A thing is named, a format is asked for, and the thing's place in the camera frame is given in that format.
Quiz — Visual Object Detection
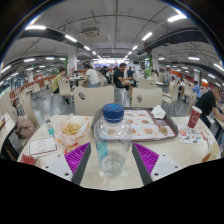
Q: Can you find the white neighbouring dining table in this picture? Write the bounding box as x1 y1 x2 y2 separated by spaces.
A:
0 113 18 161

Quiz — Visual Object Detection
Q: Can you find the fried ring snack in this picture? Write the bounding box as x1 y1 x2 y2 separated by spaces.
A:
200 152 212 164

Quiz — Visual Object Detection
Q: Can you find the person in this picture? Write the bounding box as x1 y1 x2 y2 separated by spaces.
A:
191 80 203 99
83 64 100 88
112 62 134 98
195 85 224 129
51 67 67 94

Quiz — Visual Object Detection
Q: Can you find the plastic bag with fried food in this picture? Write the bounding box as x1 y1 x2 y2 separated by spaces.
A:
54 113 91 147

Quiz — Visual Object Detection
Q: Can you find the red paper cup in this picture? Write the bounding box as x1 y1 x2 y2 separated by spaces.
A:
187 105 203 129

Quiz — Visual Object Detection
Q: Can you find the ceiling strip lights group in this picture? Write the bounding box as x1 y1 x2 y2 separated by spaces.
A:
0 13 224 88

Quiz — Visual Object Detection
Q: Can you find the crumpled white napkin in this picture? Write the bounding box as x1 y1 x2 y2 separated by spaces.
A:
150 104 167 120

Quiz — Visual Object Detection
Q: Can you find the beige chair with oval hole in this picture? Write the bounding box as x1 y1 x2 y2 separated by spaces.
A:
73 85 115 117
130 87 163 109

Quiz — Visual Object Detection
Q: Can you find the small clear bottle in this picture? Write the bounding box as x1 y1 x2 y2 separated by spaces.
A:
43 113 56 137

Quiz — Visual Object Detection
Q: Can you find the ceiling air conditioner unit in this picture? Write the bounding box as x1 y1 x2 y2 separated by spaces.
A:
79 26 101 38

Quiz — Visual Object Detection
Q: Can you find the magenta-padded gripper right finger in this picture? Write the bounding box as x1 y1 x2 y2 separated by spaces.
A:
131 142 183 185

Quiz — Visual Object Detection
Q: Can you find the pink backpack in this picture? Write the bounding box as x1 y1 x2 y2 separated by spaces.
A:
16 115 37 139

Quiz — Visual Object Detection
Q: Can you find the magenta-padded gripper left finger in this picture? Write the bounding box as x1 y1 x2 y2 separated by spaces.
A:
40 141 92 185

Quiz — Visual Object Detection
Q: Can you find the white paper card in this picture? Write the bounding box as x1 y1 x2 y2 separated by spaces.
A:
28 134 59 158

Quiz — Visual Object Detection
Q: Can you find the printed paper tray liner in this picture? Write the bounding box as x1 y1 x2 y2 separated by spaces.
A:
121 109 177 141

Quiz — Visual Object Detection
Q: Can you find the clear water bottle blue cap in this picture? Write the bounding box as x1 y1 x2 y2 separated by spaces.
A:
93 103 133 179

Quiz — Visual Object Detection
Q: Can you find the beige dining chairs group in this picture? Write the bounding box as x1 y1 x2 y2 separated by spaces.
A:
0 76 201 118

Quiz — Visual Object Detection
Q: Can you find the colourful printed sticker sheet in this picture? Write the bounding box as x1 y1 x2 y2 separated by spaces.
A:
177 125 208 145

